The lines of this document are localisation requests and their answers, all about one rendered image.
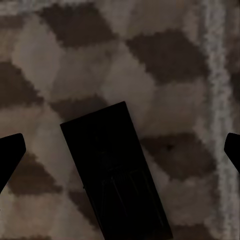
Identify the mousetrap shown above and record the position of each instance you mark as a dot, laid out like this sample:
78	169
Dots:
115	174

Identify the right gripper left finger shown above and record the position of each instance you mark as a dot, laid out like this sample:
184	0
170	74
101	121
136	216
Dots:
12	149

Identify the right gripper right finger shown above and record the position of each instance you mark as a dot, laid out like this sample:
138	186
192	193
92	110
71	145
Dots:
232	149

